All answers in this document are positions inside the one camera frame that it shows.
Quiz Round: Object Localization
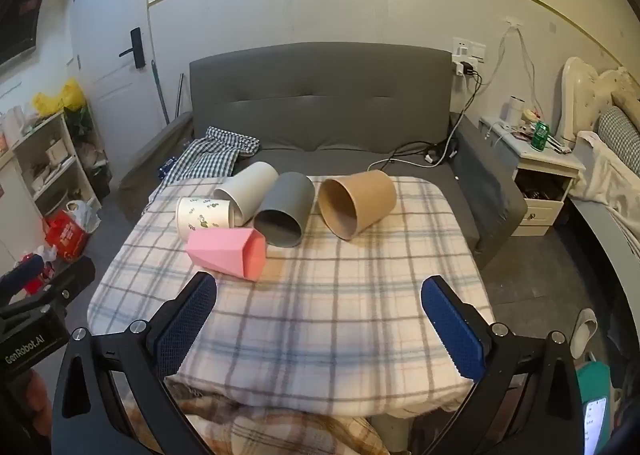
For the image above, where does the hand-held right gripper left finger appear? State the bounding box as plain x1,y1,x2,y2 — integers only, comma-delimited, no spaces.
50,271,218,455

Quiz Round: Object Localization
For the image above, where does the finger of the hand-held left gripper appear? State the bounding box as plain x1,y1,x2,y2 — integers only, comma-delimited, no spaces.
0,254,46,292
27,256,96,310

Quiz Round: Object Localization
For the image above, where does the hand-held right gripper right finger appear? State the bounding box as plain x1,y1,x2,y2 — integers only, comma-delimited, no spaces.
421,275,587,455

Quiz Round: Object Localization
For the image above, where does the pink cup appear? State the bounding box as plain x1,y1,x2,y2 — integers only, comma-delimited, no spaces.
186,228,267,281

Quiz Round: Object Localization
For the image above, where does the white printed cup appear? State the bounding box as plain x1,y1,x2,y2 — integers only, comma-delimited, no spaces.
176,196,236,242

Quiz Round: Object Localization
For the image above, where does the light grey cup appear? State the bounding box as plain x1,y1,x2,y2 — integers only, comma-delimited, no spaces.
213,161,279,227

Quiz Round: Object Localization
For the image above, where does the brown paper cup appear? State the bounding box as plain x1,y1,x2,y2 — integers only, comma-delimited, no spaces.
318,170,397,241

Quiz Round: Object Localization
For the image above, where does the dark grey cup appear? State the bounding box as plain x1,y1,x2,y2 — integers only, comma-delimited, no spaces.
253,172,316,248

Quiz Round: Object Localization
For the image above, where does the red bag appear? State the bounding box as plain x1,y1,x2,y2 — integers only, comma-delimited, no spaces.
44,210,91,261

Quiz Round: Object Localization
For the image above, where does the white plastic bag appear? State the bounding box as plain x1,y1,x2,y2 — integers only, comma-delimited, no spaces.
65,200,101,234

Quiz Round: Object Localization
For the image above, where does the white shelf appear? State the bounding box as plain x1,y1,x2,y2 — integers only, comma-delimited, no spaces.
0,110,99,238

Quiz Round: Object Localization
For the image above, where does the white slipper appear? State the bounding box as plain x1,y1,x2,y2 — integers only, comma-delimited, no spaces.
569,307,599,361

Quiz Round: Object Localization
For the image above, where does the brown plaid blanket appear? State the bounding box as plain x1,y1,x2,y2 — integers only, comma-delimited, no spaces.
125,377,388,455

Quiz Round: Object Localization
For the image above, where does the teal box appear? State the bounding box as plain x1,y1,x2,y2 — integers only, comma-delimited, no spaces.
574,361,614,455

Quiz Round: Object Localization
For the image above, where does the checked cloth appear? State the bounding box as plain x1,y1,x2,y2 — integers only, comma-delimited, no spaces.
141,126,261,216

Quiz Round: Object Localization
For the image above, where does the white door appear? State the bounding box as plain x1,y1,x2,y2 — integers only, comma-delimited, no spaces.
70,0,170,178

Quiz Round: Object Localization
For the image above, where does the yellow plastic bag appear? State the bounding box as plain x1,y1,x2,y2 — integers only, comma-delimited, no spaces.
32,78,87,115

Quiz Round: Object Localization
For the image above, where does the white nightstand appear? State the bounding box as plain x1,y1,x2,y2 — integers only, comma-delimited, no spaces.
478,115,586,237

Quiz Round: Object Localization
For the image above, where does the bed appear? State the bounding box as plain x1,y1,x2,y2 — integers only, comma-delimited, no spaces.
556,56,640,341

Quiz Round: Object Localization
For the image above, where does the green can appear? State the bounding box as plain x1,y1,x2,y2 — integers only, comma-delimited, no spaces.
531,120,551,152

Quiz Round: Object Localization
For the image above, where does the black door lock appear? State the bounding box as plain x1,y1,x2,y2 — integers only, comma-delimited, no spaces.
119,27,146,69

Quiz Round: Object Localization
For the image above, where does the checked pillow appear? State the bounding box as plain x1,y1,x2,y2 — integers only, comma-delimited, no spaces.
597,105,640,162

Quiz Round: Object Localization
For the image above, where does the grey sofa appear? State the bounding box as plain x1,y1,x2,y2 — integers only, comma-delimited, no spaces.
117,42,528,271

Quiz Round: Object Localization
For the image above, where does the black cable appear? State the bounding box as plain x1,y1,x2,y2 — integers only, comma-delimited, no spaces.
367,70,485,172

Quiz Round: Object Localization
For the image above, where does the wall television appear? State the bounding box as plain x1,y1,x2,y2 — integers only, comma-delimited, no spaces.
0,0,57,67

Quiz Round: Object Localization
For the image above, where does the white cable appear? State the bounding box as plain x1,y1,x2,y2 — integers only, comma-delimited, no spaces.
487,25,543,108

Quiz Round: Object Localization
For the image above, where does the wall power outlet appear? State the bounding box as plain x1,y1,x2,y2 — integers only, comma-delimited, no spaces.
452,37,487,64

